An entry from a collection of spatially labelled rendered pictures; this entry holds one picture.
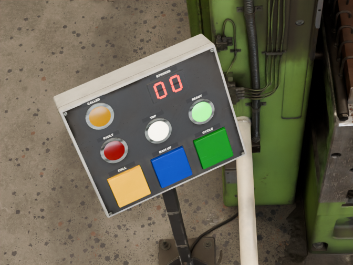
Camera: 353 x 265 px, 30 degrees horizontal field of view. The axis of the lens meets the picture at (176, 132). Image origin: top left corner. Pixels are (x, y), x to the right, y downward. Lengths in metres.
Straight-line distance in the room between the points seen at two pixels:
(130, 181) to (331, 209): 0.81
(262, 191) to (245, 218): 0.60
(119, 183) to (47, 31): 1.73
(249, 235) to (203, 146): 0.40
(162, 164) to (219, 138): 0.14
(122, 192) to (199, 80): 0.29
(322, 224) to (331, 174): 0.37
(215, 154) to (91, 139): 0.28
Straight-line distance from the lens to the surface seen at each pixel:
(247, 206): 1.77
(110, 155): 1.36
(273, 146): 2.06
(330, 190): 1.90
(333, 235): 2.27
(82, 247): 2.48
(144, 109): 1.34
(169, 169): 1.41
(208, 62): 1.35
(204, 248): 2.40
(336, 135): 1.62
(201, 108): 1.38
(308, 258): 2.40
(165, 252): 2.41
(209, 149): 1.42
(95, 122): 1.33
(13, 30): 3.11
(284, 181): 2.29
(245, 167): 1.82
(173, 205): 1.86
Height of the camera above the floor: 2.26
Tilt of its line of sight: 59 degrees down
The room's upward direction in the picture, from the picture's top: 11 degrees counter-clockwise
